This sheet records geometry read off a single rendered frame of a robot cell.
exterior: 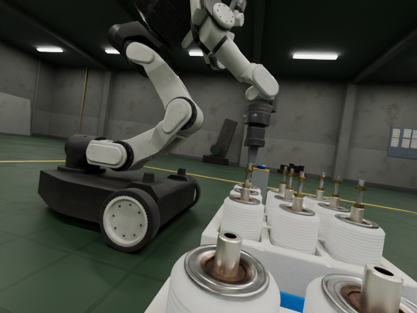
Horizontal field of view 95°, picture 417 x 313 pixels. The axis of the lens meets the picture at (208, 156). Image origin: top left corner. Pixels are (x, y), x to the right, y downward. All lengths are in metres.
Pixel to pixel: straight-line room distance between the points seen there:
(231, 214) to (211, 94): 8.30
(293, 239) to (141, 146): 0.71
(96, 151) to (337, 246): 0.92
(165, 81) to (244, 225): 0.69
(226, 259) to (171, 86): 0.80
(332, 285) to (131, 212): 0.58
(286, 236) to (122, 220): 0.50
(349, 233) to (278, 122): 7.83
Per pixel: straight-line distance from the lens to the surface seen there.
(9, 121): 11.80
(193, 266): 0.19
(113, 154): 0.94
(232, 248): 0.18
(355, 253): 0.50
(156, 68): 0.94
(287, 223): 0.46
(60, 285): 0.63
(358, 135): 8.96
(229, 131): 7.60
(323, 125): 8.58
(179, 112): 0.80
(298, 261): 0.45
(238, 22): 1.39
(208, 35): 0.70
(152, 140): 0.88
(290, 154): 8.17
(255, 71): 0.69
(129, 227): 0.71
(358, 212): 0.52
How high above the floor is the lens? 0.35
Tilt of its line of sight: 1 degrees down
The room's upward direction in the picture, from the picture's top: 8 degrees clockwise
